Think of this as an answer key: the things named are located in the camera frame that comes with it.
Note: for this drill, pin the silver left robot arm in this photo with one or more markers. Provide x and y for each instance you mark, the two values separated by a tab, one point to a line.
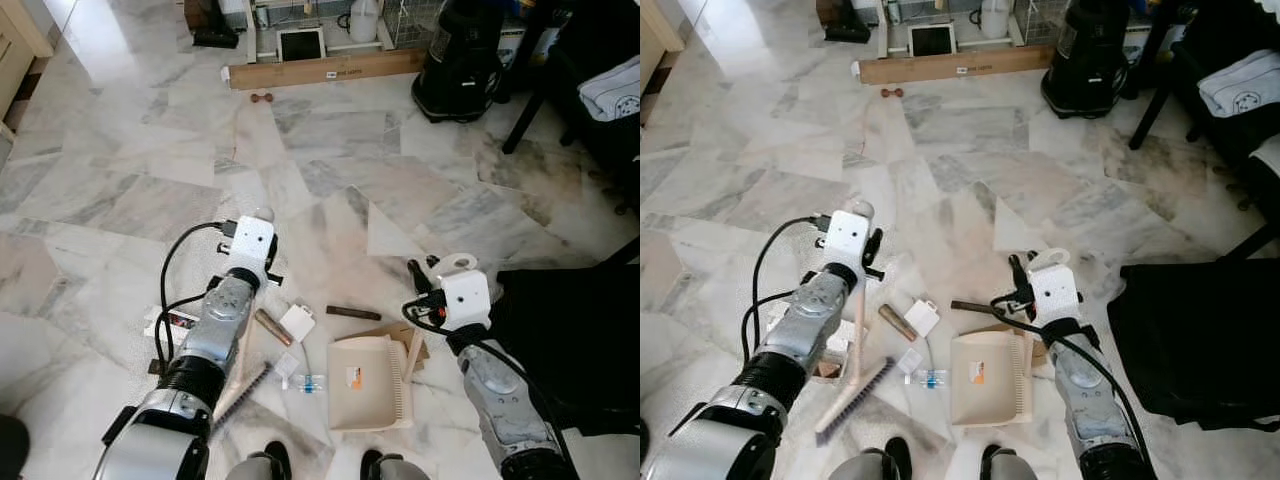
790	340
200	350

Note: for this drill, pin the dark brown stick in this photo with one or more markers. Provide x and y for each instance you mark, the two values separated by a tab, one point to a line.
975	306
353	313

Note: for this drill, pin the brown paper tube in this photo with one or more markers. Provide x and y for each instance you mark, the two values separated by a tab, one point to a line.
273	327
897	322

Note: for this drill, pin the small clear plastic packet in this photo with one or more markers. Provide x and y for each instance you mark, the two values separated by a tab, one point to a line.
910	359
286	364

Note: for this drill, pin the small brown dumbbell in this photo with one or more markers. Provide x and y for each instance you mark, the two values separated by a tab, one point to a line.
891	93
261	98

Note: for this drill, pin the grey right robot leg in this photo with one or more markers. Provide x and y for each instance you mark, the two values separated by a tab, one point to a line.
1010	465
395	468

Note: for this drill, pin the grey robot leg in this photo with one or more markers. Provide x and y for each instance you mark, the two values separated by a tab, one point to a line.
870	462
395	468
1010	465
255	468

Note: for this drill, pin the grey left robot leg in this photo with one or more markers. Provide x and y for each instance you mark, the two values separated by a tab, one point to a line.
255	468
870	462

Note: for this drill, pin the long cardboard box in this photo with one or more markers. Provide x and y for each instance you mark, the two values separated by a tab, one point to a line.
955	64
330	68

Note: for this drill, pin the white framed tablet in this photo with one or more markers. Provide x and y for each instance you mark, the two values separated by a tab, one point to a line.
302	45
932	40

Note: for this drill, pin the black upright vacuum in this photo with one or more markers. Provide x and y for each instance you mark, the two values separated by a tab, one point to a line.
847	30
215	38

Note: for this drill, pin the black canister vacuum cleaner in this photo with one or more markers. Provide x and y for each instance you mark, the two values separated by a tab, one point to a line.
1085	65
460	70

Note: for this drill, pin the white plastic jug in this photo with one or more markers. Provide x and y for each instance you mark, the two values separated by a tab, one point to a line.
996	18
365	20

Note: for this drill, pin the black wooden bench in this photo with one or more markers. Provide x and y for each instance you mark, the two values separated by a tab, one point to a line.
560	60
1215	40

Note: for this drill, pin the wooden louvre door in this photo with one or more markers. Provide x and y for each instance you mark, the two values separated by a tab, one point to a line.
660	40
20	50

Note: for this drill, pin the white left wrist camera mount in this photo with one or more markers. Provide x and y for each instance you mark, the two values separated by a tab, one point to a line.
250	243
847	237

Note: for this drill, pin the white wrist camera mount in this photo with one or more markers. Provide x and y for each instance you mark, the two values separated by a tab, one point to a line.
250	243
465	298
847	237
1053	292

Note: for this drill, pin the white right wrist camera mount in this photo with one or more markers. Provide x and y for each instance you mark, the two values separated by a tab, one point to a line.
465	298
1053	292

